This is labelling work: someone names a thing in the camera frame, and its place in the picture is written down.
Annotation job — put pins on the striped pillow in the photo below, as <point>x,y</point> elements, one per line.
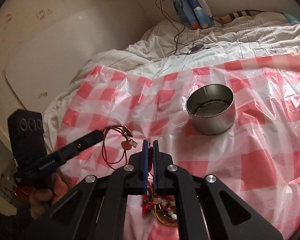
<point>232,16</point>

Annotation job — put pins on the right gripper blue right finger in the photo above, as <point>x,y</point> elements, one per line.
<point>163,182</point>

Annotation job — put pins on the round silver metal tin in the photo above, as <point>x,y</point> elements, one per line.
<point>212,109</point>

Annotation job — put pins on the white striped duvet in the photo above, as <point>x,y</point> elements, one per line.
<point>163,50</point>

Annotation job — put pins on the round grey charger pad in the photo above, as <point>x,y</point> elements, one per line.
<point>195,49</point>

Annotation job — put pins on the light blue plastic bag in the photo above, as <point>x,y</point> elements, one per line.
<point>292,19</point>

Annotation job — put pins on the pink checkered plastic sheet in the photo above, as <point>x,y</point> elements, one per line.
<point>258,158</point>

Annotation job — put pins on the blue cartoon curtain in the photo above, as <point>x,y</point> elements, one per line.
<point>195,13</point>

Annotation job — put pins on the white headboard panel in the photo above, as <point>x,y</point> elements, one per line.
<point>44,67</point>

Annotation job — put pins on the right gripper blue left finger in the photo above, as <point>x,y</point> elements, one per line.
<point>138,181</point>

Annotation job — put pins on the person's left hand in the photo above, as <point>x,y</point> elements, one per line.
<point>39,199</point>

